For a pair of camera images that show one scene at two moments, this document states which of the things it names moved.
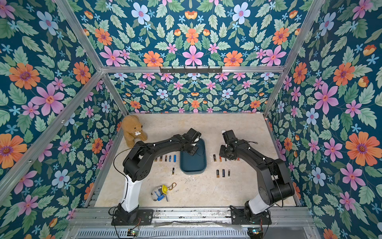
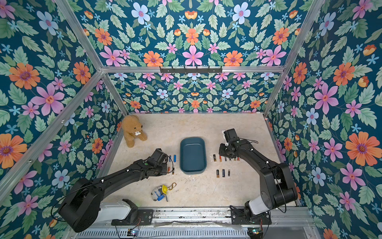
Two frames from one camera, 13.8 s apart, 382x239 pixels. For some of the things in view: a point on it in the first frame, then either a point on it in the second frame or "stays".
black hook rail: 191,69 stays
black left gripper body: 191,149 to 160,170
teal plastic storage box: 196,164 stays
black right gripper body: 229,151 stays
